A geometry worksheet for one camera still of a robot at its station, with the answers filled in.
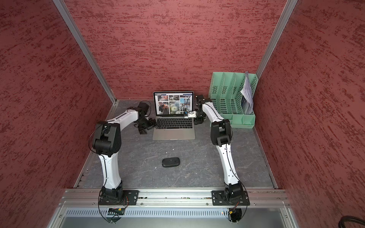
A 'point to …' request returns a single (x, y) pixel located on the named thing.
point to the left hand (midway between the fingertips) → (152, 131)
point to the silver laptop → (170, 108)
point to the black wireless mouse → (170, 162)
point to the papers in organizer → (247, 98)
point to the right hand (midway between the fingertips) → (197, 119)
